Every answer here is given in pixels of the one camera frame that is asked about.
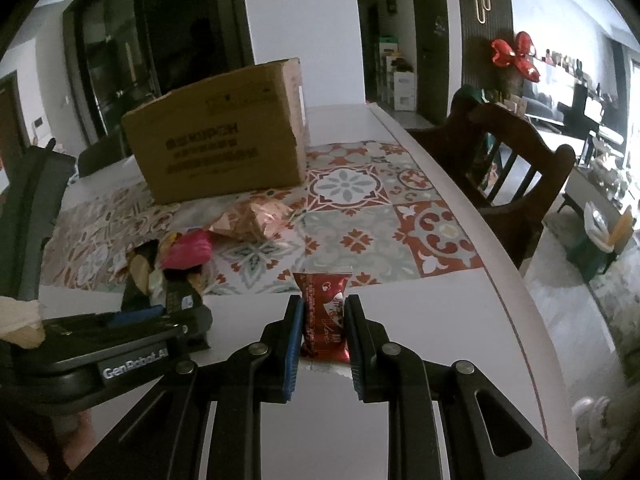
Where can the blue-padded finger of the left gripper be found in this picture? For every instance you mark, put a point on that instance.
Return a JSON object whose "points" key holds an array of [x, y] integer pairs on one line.
{"points": [[126, 318]]}

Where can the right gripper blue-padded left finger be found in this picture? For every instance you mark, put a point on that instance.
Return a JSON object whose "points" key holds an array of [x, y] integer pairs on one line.
{"points": [[292, 335]]}

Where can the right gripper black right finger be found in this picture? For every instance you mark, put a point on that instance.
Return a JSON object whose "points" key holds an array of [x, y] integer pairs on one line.
{"points": [[365, 339]]}

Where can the small red snack packet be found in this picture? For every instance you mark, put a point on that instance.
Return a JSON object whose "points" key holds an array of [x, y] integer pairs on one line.
{"points": [[324, 299]]}

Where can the pink red snack packet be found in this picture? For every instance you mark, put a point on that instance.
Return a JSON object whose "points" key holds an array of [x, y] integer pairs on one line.
{"points": [[191, 249]]}

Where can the left human hand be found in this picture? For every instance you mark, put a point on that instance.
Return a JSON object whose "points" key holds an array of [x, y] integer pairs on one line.
{"points": [[54, 445]]}

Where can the black snack packet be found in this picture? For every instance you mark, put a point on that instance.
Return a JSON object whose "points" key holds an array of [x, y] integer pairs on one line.
{"points": [[150, 286]]}

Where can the rose gold foil snack bag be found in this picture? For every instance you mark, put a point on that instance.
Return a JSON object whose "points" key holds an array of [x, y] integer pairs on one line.
{"points": [[253, 220]]}

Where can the patterned floral table mat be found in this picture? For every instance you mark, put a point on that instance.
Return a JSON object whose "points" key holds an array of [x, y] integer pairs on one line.
{"points": [[365, 209]]}

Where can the brown cardboard box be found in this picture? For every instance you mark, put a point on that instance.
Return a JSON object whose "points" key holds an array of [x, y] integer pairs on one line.
{"points": [[236, 132]]}

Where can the dark wooden chair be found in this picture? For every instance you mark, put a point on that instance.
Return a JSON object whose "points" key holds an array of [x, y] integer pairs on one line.
{"points": [[502, 165]]}

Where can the green side stool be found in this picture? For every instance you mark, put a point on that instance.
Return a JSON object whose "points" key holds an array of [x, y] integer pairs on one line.
{"points": [[600, 244]]}

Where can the red bow balloon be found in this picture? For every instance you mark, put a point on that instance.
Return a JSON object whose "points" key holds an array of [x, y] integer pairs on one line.
{"points": [[520, 56]]}

